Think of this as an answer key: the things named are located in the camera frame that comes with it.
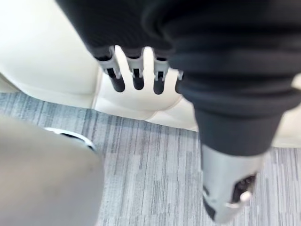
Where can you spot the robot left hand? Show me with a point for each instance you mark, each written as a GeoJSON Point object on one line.
{"type": "Point", "coordinates": [211, 70]}

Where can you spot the cream leather sofa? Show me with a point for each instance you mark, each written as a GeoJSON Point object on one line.
{"type": "Point", "coordinates": [47, 58]}

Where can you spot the silver robot leg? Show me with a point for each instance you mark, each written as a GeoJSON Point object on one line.
{"type": "Point", "coordinates": [47, 174]}

